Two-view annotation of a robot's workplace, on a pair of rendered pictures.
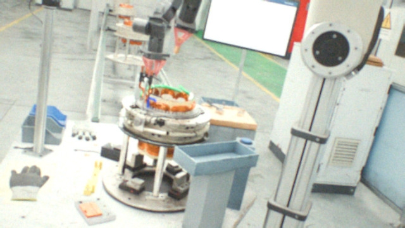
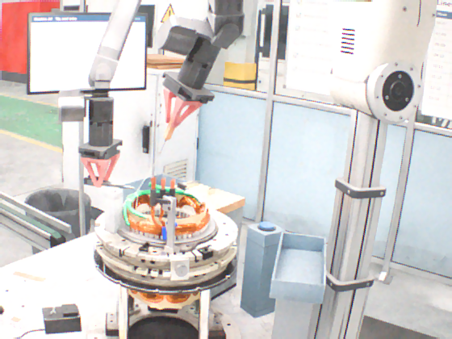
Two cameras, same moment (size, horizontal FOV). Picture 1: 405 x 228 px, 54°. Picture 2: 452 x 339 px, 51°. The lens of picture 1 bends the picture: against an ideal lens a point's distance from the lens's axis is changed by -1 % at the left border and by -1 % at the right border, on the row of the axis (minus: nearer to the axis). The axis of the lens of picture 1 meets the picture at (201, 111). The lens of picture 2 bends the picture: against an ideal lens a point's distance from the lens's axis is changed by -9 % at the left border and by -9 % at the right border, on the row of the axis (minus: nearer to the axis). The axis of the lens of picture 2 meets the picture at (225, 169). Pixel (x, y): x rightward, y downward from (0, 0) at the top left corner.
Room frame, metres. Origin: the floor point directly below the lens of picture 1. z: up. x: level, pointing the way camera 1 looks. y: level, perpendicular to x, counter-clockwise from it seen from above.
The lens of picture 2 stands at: (0.49, 0.73, 1.55)
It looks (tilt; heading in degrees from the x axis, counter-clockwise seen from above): 16 degrees down; 319
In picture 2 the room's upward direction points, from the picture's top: 4 degrees clockwise
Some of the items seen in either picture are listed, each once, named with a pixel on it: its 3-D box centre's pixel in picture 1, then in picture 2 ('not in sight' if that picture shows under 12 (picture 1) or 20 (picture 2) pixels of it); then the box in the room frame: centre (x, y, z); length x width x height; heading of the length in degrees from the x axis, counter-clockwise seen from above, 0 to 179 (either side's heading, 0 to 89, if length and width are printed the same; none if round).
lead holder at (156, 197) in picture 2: (145, 78); (163, 196); (1.27, 0.20, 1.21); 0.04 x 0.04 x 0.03; 18
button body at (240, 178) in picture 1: (238, 173); (261, 270); (1.34, -0.18, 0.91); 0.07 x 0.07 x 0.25; 86
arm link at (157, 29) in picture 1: (156, 30); (98, 108); (1.50, 0.22, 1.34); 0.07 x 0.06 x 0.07; 69
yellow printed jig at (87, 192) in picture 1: (93, 176); not in sight; (1.31, 0.34, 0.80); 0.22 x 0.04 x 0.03; 9
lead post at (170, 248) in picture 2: (145, 96); (172, 224); (1.25, 0.19, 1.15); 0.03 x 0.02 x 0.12; 10
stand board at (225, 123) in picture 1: (227, 116); (195, 200); (1.55, -0.11, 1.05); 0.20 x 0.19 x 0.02; 13
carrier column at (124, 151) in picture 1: (124, 151); (123, 315); (1.34, 0.25, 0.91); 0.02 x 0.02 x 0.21
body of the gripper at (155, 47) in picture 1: (155, 46); (100, 135); (1.50, 0.22, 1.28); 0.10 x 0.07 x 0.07; 124
